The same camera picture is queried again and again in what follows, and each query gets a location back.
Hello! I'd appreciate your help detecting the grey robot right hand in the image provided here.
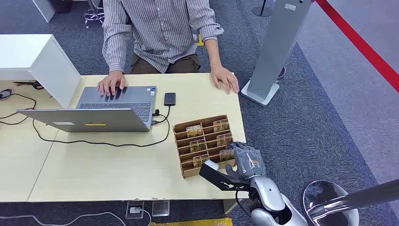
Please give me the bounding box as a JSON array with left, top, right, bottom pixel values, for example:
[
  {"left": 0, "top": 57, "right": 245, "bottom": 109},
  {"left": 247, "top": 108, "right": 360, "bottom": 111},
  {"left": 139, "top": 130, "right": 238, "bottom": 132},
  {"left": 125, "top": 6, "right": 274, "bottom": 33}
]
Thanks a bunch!
[{"left": 225, "top": 141, "right": 267, "bottom": 182}]

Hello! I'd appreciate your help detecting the person's left hand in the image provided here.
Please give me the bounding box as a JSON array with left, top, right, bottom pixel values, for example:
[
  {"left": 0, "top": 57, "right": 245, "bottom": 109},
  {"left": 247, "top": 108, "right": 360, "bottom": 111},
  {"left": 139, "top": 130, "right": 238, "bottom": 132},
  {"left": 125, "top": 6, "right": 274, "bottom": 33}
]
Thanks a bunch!
[{"left": 210, "top": 65, "right": 240, "bottom": 95}]

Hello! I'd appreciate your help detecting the person's right hand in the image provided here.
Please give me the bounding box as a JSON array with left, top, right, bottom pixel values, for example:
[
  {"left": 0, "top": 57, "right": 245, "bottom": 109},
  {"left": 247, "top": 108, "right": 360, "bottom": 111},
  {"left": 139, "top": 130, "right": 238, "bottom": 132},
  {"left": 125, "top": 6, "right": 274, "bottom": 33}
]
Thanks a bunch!
[{"left": 96, "top": 70, "right": 128, "bottom": 97}]

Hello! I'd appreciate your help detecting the hotel key card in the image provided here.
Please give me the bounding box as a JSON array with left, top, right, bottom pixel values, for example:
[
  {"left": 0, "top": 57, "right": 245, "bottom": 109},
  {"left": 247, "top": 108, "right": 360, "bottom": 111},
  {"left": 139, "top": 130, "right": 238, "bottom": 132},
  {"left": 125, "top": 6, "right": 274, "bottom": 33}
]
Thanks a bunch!
[
  {"left": 213, "top": 119, "right": 231, "bottom": 133},
  {"left": 189, "top": 138, "right": 207, "bottom": 153},
  {"left": 192, "top": 154, "right": 210, "bottom": 169},
  {"left": 219, "top": 148, "right": 235, "bottom": 162},
  {"left": 215, "top": 133, "right": 234, "bottom": 147},
  {"left": 186, "top": 124, "right": 204, "bottom": 138}
]

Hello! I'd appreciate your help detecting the brown wooden card holder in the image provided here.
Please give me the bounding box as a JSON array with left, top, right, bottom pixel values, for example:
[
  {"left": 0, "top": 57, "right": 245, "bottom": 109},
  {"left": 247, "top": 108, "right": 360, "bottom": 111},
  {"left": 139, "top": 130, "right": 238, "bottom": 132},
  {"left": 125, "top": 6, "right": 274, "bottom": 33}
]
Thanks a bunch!
[{"left": 172, "top": 114, "right": 237, "bottom": 179}]

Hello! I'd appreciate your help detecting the person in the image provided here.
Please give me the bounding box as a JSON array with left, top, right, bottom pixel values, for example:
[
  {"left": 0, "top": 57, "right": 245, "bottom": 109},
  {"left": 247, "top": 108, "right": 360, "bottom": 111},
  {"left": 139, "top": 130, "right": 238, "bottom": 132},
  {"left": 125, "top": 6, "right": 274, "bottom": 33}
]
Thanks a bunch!
[{"left": 102, "top": 0, "right": 240, "bottom": 97}]

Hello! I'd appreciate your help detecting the grey laptop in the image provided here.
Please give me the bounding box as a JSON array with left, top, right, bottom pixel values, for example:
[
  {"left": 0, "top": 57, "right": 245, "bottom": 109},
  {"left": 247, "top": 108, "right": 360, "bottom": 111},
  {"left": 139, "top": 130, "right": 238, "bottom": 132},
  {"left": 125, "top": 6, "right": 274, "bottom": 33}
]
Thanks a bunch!
[{"left": 16, "top": 86, "right": 158, "bottom": 133}]

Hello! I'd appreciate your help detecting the grey pillar stand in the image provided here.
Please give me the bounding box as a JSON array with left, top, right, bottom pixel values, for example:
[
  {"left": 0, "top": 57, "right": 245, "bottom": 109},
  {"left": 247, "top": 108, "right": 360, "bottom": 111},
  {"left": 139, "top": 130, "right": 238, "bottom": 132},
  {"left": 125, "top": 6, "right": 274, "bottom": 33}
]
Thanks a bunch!
[{"left": 240, "top": 0, "right": 312, "bottom": 107}]

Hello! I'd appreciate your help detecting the chrome chair base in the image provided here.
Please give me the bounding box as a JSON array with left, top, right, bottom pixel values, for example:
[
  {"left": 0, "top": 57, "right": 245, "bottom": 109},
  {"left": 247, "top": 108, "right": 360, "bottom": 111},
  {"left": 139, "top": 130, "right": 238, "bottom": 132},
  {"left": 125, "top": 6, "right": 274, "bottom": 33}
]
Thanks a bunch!
[{"left": 83, "top": 0, "right": 105, "bottom": 29}]

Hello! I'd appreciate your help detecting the white cabinet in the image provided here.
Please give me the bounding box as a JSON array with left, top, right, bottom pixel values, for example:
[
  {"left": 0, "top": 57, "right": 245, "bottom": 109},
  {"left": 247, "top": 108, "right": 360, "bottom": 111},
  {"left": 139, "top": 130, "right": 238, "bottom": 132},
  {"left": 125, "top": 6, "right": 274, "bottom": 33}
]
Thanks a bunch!
[{"left": 0, "top": 34, "right": 82, "bottom": 109}]

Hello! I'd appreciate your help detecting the black stanchion base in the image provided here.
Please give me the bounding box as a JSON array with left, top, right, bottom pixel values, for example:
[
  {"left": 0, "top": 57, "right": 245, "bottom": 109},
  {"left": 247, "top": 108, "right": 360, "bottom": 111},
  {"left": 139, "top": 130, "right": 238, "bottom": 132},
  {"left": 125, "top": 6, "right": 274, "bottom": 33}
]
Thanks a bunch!
[{"left": 252, "top": 0, "right": 275, "bottom": 17}]

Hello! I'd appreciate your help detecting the yellow patterned box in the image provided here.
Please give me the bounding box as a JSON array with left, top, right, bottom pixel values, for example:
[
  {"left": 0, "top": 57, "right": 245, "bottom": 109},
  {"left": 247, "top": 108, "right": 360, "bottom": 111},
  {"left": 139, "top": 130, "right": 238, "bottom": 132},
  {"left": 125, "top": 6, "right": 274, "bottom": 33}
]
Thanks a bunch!
[{"left": 151, "top": 218, "right": 234, "bottom": 226}]

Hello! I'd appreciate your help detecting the white furniture panel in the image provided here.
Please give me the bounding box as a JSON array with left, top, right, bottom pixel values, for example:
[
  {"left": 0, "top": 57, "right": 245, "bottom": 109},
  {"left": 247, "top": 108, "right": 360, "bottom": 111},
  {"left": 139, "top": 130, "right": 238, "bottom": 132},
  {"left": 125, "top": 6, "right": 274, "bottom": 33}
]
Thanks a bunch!
[{"left": 31, "top": 0, "right": 57, "bottom": 24}]

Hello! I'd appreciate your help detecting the empty floor socket box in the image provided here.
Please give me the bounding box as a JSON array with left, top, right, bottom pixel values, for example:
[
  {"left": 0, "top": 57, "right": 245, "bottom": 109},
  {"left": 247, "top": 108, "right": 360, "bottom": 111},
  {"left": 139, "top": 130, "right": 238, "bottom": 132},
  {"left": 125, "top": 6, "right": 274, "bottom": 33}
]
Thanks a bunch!
[{"left": 151, "top": 200, "right": 170, "bottom": 218}]

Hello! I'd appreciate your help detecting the floor socket with plug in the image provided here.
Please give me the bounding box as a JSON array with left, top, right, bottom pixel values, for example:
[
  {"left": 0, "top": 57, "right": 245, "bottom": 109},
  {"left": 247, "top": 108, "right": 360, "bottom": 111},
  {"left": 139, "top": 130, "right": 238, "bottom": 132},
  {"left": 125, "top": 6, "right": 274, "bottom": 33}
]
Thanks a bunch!
[{"left": 125, "top": 201, "right": 146, "bottom": 220}]

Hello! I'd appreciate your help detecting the red barrier belt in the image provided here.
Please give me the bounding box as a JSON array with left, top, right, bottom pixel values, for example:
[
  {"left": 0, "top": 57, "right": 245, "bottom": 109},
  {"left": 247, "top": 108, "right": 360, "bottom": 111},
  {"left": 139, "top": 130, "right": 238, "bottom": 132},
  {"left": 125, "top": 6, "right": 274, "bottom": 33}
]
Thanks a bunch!
[{"left": 314, "top": 0, "right": 399, "bottom": 94}]

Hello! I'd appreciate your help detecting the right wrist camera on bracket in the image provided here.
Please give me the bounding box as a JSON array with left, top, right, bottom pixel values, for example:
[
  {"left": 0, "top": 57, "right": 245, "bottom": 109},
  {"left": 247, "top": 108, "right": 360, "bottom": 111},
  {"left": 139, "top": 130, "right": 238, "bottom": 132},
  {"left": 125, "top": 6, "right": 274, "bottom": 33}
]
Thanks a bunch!
[{"left": 199, "top": 160, "right": 252, "bottom": 192}]

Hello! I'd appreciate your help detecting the long black power cable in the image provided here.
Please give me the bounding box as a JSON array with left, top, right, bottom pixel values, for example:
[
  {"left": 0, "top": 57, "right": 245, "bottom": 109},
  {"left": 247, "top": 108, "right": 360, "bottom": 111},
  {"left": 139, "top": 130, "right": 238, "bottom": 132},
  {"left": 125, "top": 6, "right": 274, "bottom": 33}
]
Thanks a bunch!
[{"left": 0, "top": 93, "right": 171, "bottom": 148}]

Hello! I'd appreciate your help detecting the short black drive cable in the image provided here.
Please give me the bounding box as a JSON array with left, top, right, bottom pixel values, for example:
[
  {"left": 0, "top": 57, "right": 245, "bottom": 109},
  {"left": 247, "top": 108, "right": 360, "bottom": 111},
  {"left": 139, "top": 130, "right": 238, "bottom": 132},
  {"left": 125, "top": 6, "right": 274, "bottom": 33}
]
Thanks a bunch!
[{"left": 151, "top": 105, "right": 172, "bottom": 126}]

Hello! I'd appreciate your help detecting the black cable bundle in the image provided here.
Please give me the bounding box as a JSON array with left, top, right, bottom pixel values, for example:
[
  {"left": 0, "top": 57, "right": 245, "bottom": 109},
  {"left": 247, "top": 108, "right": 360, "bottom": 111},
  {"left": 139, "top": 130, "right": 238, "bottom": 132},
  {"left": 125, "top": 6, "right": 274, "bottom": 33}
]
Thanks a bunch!
[{"left": 13, "top": 80, "right": 45, "bottom": 91}]

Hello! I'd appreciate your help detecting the white floor cable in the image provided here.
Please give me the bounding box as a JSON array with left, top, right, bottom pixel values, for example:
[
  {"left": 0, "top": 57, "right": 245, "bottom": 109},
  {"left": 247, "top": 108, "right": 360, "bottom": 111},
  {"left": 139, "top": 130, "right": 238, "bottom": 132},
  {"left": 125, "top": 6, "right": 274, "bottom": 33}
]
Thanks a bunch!
[{"left": 0, "top": 208, "right": 152, "bottom": 226}]

